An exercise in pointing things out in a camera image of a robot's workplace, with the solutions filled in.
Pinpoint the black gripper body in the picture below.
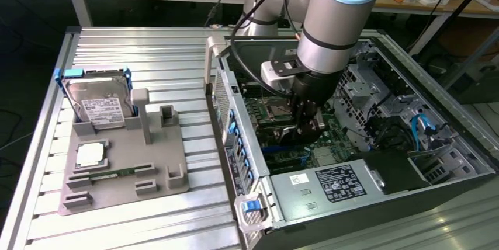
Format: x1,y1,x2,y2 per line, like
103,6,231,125
290,70,341,107

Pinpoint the graphics card with black fan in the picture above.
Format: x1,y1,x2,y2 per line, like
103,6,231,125
273,124,325,149

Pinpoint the CPU socket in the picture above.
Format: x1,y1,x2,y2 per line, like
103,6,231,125
263,98,294,122

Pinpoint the green motherboard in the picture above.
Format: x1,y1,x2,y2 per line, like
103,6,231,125
243,80,358,175

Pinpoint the silver metal drive cage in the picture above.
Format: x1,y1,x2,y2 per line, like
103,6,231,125
335,62,395,134

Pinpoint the silver chipset heatsink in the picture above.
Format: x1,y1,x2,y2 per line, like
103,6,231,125
314,148,345,166

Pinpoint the grey power supply unit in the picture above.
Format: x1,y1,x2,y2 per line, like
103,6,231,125
269,159,387,223

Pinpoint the black plastic shroud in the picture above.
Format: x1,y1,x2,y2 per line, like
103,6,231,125
349,152,433,195

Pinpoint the open black PC case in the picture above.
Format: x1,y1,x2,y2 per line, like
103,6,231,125
205,29,499,250

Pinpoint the black slanted pole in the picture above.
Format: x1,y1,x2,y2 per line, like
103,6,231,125
405,0,497,57

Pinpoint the grey plastic parts rack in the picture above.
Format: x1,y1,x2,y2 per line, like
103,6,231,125
58,88,191,217

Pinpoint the green RAM stick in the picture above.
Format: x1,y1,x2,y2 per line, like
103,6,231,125
88,167,138,179

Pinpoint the hard disk with blue carrier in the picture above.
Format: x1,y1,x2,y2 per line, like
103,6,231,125
54,64,136,131

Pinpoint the silver CPU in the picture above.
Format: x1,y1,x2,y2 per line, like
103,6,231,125
75,144,108,166

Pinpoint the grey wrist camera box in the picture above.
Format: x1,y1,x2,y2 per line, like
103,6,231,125
261,58,313,96

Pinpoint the black camera cable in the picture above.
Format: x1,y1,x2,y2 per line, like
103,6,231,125
229,0,302,96

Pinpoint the black wire bundle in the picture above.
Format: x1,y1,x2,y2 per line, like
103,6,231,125
366,115,414,153

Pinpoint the blue disk wire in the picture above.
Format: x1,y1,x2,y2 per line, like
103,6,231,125
409,112,438,153

